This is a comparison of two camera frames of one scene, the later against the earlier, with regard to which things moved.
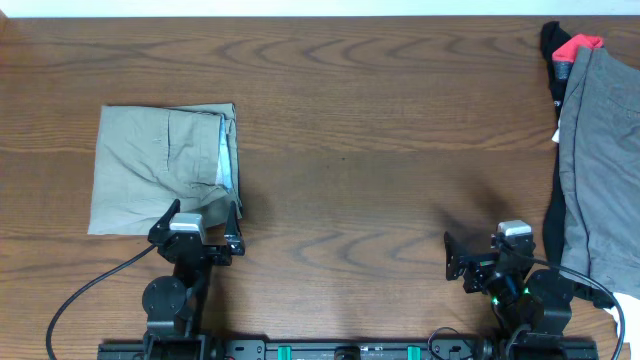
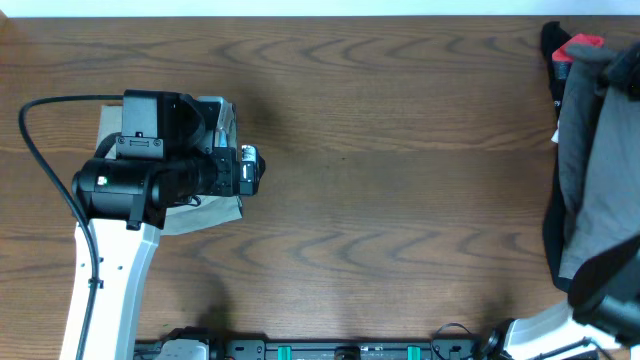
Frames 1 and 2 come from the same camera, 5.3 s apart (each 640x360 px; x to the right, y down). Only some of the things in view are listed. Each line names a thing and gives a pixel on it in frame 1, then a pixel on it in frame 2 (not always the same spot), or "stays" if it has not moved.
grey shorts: [599, 146] stays
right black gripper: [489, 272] -> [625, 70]
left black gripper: [215, 251] -> [226, 170]
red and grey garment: [565, 56] stays
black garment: [552, 36] stays
